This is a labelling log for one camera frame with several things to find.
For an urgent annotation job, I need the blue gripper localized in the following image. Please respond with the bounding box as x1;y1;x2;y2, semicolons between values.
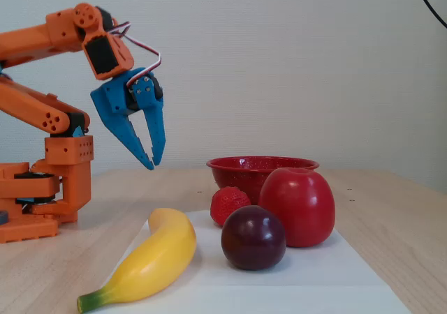
89;67;167;171

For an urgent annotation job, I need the yellow toy banana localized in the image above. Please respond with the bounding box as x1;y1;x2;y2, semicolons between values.
76;207;198;314

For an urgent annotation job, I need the orange robot base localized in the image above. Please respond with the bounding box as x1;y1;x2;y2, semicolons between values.
0;162;59;244

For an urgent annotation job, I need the red speckled bowl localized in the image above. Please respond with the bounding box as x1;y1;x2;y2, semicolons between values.
205;156;321;206

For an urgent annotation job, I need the red toy strawberry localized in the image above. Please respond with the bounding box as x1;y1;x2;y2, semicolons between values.
210;186;251;227

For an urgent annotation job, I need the dark purple toy plum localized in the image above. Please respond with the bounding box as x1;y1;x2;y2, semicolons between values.
221;204;287;271

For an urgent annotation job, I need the red toy apple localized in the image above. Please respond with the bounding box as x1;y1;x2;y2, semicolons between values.
258;167;336;248

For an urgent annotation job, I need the white paper sheet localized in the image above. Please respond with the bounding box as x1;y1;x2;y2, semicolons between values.
97;209;413;314

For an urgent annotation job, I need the white red black servo cable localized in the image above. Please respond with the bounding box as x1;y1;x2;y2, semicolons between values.
106;21;162;88

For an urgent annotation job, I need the black hanging cable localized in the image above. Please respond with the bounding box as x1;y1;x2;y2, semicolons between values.
413;0;447;29

